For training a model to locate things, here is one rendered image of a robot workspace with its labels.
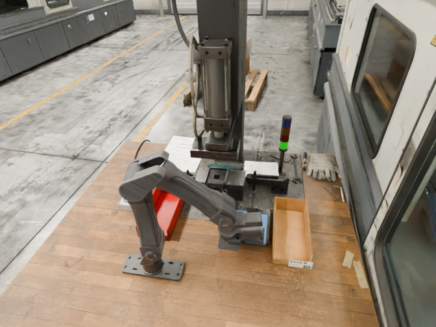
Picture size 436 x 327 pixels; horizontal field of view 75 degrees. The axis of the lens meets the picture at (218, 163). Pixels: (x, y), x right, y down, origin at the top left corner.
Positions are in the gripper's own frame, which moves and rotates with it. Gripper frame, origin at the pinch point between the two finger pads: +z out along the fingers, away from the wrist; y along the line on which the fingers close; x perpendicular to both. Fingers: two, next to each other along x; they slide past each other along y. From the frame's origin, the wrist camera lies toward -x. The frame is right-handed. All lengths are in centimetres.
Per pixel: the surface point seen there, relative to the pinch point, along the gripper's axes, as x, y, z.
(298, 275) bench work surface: -22.6, -9.2, -1.2
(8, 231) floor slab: 185, -3, 109
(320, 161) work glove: -35, 44, 27
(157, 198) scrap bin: 33.9, 13.4, 11.4
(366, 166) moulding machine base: -52, 40, 18
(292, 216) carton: -21.4, 12.4, 10.6
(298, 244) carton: -23.2, 1.3, 4.2
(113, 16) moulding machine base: 414, 584, 404
